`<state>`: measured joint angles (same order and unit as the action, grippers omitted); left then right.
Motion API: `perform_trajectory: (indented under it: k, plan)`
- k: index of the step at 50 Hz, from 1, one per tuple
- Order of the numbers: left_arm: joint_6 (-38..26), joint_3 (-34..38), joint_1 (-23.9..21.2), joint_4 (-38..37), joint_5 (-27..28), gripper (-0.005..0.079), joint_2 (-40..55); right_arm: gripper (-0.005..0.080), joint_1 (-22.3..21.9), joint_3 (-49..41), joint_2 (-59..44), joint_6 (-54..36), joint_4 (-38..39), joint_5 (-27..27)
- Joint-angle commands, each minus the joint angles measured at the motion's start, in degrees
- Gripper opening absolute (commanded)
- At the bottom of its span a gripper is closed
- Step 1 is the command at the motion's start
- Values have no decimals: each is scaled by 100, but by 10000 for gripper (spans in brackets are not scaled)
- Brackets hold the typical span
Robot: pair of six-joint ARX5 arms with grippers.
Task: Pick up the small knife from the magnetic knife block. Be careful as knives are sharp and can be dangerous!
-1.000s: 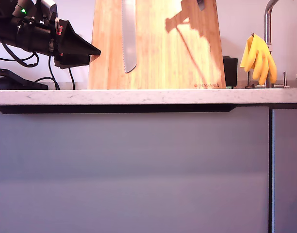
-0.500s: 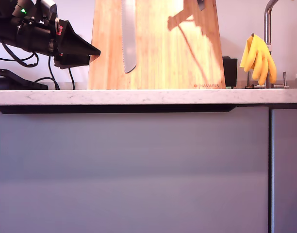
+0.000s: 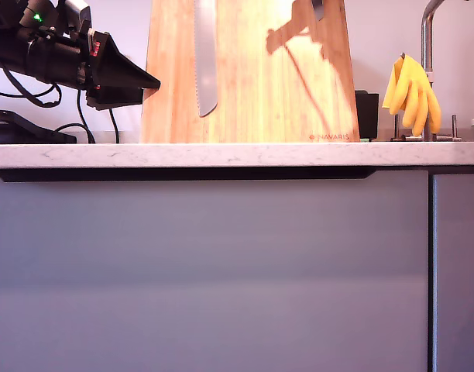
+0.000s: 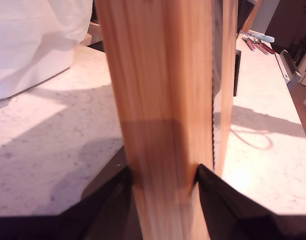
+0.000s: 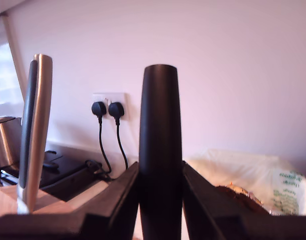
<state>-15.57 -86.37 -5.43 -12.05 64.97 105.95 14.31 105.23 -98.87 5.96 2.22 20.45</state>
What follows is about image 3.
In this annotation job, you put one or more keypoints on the wooden magnetic knife block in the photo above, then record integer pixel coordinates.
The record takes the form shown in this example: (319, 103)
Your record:
(241, 97)

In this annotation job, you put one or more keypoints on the yellow rubber glove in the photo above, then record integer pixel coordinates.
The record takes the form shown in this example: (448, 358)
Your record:
(415, 97)

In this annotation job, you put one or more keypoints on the chrome kitchen tap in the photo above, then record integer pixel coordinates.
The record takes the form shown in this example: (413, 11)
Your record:
(426, 46)

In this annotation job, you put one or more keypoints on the large serrated bread knife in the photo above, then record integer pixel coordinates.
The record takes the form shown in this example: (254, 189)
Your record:
(206, 58)

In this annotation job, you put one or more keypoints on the black contact grill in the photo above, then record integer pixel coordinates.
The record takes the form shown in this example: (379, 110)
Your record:
(31, 133)

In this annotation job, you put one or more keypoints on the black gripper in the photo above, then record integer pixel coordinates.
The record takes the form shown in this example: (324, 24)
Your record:
(60, 58)

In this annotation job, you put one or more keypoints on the grey cabinet door front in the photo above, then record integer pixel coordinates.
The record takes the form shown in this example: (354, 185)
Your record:
(459, 271)
(206, 271)

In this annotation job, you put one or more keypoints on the black square container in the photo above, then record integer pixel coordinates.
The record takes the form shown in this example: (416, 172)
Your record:
(366, 115)

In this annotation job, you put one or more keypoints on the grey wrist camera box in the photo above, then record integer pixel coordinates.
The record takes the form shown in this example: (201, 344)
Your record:
(77, 9)

